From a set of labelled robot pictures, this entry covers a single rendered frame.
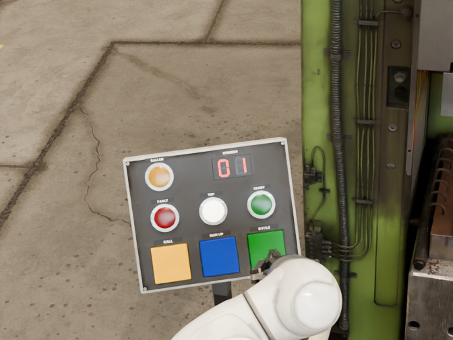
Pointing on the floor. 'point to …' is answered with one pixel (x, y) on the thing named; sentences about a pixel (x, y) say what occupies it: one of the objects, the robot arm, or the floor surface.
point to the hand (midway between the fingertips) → (276, 259)
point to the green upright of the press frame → (398, 264)
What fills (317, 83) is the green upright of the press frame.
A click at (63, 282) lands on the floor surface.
